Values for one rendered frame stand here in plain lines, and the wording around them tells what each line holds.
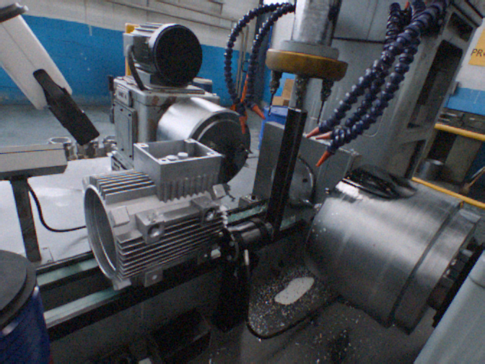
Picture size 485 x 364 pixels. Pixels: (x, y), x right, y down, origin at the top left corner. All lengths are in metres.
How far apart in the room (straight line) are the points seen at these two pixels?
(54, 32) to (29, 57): 5.54
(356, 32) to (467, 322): 0.67
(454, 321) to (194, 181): 0.42
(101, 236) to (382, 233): 0.49
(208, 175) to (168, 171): 0.08
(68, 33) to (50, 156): 5.35
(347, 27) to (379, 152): 0.33
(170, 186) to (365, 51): 0.60
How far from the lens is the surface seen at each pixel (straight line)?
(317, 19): 0.66
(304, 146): 0.77
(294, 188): 0.80
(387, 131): 0.79
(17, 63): 0.45
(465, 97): 5.77
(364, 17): 0.86
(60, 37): 6.00
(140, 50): 1.11
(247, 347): 0.64
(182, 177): 0.49
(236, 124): 0.87
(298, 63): 0.61
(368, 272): 0.49
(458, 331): 0.46
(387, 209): 0.49
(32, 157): 0.71
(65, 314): 0.55
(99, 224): 0.61
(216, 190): 0.52
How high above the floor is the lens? 1.32
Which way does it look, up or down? 24 degrees down
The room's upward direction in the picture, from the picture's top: 10 degrees clockwise
